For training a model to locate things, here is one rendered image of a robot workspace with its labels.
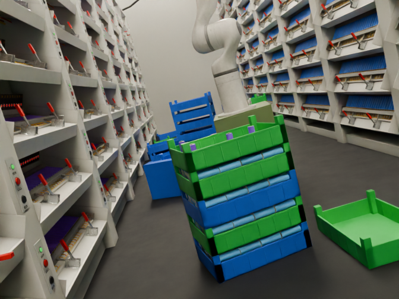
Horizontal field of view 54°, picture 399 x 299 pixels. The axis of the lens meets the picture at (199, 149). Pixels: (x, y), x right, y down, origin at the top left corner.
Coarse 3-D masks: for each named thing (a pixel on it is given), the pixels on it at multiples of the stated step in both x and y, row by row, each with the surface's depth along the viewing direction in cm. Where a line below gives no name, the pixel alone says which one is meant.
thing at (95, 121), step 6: (84, 108) 218; (90, 108) 216; (102, 108) 218; (108, 108) 219; (102, 114) 212; (84, 120) 166; (90, 120) 174; (96, 120) 187; (102, 120) 203; (84, 126) 163; (90, 126) 175; (96, 126) 189
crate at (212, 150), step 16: (240, 128) 126; (256, 128) 126; (272, 128) 108; (208, 144) 124; (224, 144) 104; (240, 144) 106; (256, 144) 107; (272, 144) 108; (176, 160) 114; (192, 160) 102; (208, 160) 103; (224, 160) 105
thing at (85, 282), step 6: (132, 180) 268; (132, 186) 261; (120, 204) 208; (120, 210) 204; (114, 216) 187; (114, 222) 184; (102, 240) 156; (102, 246) 154; (96, 252) 145; (102, 252) 152; (96, 258) 143; (90, 264) 135; (96, 264) 141; (90, 270) 133; (84, 276) 126; (90, 276) 131; (84, 282) 124; (78, 288) 118; (84, 288) 123; (78, 294) 117; (84, 294) 121
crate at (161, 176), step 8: (160, 160) 214; (168, 160) 207; (144, 168) 213; (152, 168) 211; (160, 168) 209; (168, 168) 207; (152, 176) 212; (160, 176) 210; (168, 176) 209; (152, 184) 213; (160, 184) 211; (168, 184) 210; (176, 184) 208; (152, 192) 215; (160, 192) 213; (168, 192) 211; (176, 192) 209
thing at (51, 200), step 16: (32, 160) 140; (48, 160) 151; (64, 160) 152; (80, 160) 152; (32, 176) 130; (48, 176) 133; (64, 176) 141; (80, 176) 136; (32, 192) 110; (48, 192) 111; (64, 192) 122; (80, 192) 135; (48, 208) 105; (64, 208) 115; (48, 224) 100
